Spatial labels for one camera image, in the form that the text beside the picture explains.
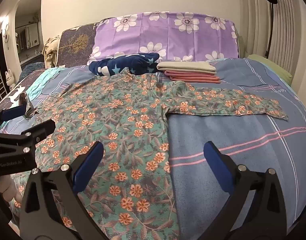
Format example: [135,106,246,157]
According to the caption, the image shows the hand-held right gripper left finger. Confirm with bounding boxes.
[19,141,111,240]

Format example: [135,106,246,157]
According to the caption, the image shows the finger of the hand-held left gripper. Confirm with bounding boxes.
[0,119,56,150]
[0,104,27,125]

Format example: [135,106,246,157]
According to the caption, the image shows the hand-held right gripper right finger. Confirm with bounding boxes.
[203,141,287,240]

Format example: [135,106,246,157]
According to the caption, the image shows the teal floral shirt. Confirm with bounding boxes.
[8,71,289,240]

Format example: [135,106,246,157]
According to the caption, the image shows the beige crumpled clothes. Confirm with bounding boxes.
[42,37,60,68]

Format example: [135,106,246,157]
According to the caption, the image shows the person's left hand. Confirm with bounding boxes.
[0,174,23,203]

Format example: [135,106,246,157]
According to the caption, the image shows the dark animal print sheet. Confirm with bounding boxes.
[0,69,43,110]

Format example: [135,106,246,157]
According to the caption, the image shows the white cat figurine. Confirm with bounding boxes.
[5,69,17,90]

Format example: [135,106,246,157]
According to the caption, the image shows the blue plaid bed sheet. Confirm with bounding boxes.
[0,57,306,240]

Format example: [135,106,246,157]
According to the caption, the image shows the teal cloth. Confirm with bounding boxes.
[29,67,68,99]

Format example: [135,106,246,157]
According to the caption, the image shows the dark tree print cushion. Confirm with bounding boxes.
[56,17,116,68]

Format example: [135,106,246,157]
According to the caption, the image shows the beige folded garment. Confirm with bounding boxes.
[157,61,217,75]

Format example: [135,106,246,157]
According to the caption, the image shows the navy star fleece cloth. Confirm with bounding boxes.
[89,52,161,77]

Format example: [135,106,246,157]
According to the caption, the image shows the green pillow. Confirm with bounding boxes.
[247,54,293,84]

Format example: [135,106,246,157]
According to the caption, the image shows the purple floral pillow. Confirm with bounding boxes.
[86,12,240,67]

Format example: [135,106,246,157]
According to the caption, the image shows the white pleated curtain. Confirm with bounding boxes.
[239,0,301,80]

